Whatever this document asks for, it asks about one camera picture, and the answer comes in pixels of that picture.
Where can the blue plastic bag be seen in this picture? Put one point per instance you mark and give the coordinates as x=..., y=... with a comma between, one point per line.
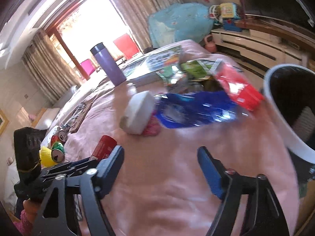
x=196, y=109

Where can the pink kettlebell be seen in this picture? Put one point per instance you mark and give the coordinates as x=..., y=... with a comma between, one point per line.
x=210, y=45

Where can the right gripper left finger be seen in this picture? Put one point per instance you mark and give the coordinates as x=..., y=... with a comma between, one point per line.
x=56, y=214

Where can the pink table cloth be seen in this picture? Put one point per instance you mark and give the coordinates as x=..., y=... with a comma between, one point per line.
x=160, y=189

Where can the black white trash bin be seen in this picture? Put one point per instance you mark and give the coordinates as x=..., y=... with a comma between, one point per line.
x=289, y=91

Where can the green snack wrapper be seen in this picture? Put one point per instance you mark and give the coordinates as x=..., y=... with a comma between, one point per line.
x=186, y=74

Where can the blue cloth covered bundle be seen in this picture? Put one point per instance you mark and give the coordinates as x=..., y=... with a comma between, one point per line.
x=178, y=22

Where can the white TV cabinet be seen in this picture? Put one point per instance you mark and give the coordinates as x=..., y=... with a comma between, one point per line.
x=262, y=51

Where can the red milk carton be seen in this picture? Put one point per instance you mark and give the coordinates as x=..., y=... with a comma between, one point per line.
x=236, y=85

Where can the white tissue pack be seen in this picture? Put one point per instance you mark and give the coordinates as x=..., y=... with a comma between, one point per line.
x=137, y=113

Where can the red chair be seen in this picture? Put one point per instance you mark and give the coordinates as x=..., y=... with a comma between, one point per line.
x=127, y=46

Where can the beige curtain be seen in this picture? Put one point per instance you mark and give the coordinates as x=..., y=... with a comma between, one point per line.
x=135, y=14

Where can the purple thermos bottle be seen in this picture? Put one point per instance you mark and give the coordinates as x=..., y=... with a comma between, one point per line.
x=108, y=64

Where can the left hand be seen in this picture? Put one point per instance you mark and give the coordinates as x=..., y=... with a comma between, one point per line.
x=31, y=208

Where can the yellow foam net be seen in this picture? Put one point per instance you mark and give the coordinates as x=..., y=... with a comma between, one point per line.
x=46, y=157

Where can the green drink can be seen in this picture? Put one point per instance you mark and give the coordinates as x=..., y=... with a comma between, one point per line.
x=58, y=152

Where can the children's picture book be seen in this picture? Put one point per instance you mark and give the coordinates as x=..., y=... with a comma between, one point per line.
x=157, y=66

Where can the red cylindrical tube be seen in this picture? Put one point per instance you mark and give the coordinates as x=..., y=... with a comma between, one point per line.
x=103, y=148

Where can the toy telephone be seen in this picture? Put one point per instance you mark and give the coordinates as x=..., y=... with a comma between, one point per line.
x=230, y=13

